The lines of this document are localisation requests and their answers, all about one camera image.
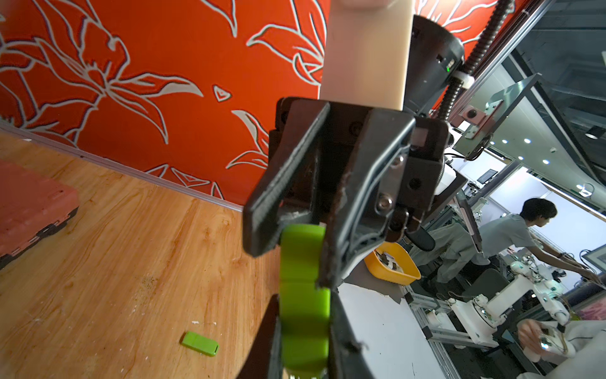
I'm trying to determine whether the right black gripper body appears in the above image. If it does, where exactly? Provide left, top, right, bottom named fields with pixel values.
left=269, top=97, right=449, bottom=246

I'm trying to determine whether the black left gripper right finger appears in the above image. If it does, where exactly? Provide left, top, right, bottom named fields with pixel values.
left=326, top=292, right=373, bottom=379

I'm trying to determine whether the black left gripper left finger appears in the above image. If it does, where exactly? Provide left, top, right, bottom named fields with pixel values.
left=237, top=294, right=283, bottom=379

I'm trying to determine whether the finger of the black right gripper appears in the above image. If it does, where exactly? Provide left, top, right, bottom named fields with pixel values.
left=318, top=109, right=415, bottom=289
left=242, top=100, right=331, bottom=257

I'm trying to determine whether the green usb drive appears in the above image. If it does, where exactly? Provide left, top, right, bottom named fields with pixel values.
left=180, top=332, right=219, bottom=357
left=279, top=224, right=331, bottom=378

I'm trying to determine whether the red plastic tool case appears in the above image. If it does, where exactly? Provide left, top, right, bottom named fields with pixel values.
left=1, top=160, right=80, bottom=268

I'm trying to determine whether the yellow parts bowl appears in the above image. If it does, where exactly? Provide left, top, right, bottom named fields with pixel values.
left=364, top=243, right=421, bottom=286

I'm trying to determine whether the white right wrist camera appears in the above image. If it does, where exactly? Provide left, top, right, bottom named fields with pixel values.
left=319, top=0, right=414, bottom=111

